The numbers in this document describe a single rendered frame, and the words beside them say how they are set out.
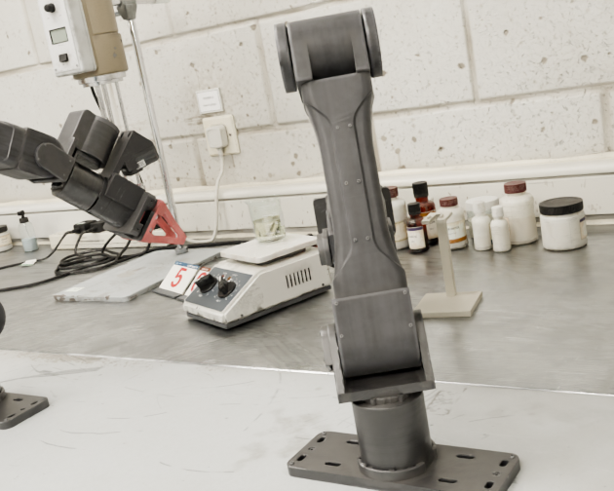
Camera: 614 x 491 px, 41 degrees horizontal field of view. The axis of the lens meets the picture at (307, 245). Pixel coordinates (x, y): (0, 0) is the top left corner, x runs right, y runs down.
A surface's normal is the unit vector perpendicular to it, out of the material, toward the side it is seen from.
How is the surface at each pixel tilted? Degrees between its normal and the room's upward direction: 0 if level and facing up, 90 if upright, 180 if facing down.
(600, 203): 90
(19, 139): 87
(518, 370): 0
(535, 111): 90
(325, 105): 68
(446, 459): 0
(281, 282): 90
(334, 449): 0
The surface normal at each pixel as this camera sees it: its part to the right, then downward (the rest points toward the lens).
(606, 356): -0.18, -0.96
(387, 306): -0.08, -0.14
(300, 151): -0.53, 0.28
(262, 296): 0.58, 0.08
